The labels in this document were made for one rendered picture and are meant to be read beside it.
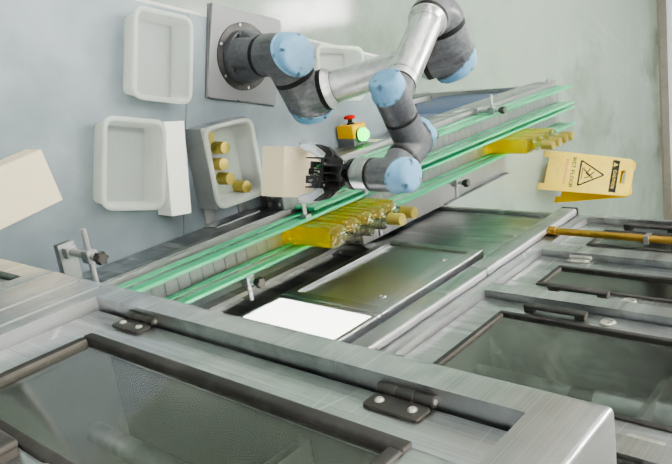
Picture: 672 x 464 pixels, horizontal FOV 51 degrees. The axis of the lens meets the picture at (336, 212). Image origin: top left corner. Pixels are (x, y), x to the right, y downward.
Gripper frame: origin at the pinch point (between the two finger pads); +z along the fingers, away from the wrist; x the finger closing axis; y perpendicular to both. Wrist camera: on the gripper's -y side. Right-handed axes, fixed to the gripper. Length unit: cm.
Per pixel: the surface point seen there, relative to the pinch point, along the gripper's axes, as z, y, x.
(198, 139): 29.3, 9.3, -7.7
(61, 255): 24, 49, 20
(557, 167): 101, -357, -11
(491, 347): -48, -12, 36
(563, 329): -57, -25, 32
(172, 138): 29.3, 17.4, -7.5
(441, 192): 23, -96, 5
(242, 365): -67, 74, 21
